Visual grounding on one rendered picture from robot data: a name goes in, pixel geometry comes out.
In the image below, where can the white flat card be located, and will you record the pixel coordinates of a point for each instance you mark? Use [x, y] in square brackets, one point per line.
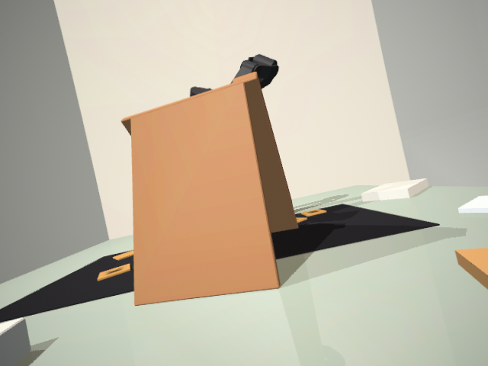
[478, 205]

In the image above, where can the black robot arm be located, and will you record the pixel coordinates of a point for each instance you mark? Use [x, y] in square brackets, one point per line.
[265, 67]

